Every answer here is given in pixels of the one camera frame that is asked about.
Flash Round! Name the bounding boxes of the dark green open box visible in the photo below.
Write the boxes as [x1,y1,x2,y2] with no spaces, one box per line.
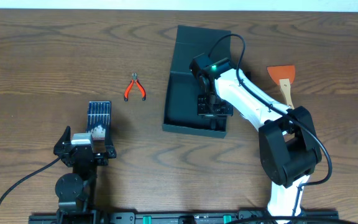
[162,26,231,138]

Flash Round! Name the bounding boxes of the black yellow screwdriver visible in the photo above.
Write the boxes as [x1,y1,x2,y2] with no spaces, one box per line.
[210,119,216,131]

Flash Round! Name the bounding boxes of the blue screwdriver bit set case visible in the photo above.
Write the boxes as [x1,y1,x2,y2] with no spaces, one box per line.
[86,101,111,141]

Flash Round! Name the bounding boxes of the red handled pliers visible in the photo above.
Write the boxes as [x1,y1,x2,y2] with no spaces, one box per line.
[123,72,147,102]

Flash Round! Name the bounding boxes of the orange scraper wooden handle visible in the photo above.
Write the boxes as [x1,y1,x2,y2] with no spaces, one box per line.
[267,65,295,109]

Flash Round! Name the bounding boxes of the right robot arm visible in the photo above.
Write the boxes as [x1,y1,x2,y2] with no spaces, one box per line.
[189,54,322,216]

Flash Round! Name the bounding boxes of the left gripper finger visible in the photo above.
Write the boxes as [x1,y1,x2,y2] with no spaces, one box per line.
[104,124,114,151]
[57,126,71,149]

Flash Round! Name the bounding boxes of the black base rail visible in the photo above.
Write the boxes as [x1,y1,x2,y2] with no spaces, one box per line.
[28,210,340,224]

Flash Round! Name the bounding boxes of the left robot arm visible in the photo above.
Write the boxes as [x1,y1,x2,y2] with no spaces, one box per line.
[53,125,116,213]

